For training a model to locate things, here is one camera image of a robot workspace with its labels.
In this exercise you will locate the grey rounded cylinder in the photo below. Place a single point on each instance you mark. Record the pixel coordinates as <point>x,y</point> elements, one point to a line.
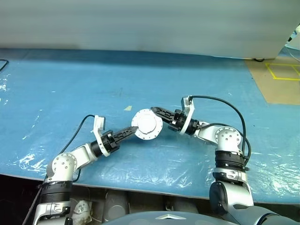
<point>182,205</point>
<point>116,205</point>

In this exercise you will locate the brown cardboard sheet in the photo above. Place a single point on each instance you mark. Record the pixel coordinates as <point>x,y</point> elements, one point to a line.
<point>276,93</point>

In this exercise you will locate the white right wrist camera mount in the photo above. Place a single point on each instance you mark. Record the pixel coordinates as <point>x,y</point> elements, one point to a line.
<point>191,110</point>

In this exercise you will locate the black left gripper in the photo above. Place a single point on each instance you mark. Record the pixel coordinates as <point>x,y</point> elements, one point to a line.
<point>110,143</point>

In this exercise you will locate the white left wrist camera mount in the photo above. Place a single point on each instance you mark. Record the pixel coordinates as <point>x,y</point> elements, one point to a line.
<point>98,122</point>

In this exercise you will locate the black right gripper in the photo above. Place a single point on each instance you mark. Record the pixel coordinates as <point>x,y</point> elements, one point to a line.
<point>178,122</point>

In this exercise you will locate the silver round motor cover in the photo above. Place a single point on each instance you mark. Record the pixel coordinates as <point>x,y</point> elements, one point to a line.
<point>146,123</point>

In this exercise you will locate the grey robot torso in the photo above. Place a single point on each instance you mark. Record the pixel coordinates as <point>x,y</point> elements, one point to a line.
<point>140,219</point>

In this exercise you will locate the white slanted panel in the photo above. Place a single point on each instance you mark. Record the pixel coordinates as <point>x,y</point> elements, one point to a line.
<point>296,44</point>

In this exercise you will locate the large white foam board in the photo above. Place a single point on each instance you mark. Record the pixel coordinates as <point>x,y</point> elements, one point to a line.
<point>140,23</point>

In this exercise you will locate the blue plastic table sheet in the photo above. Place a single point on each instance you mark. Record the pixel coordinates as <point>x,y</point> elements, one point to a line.
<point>70,82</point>

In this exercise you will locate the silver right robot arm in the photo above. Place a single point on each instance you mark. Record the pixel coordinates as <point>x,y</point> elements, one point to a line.
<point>227,138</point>

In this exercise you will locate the white crumpled object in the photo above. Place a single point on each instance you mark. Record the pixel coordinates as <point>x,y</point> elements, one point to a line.
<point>82,211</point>

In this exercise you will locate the small beige tape piece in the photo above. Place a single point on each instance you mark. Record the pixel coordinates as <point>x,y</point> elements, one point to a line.
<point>128,108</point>

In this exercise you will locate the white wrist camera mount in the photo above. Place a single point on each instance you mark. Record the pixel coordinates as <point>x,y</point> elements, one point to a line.
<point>98,122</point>
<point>191,110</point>

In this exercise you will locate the black board foot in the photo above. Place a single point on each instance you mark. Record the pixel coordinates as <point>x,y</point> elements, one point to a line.
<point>259,60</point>

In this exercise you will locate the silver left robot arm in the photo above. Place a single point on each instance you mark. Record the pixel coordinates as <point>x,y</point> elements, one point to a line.
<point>63,164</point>

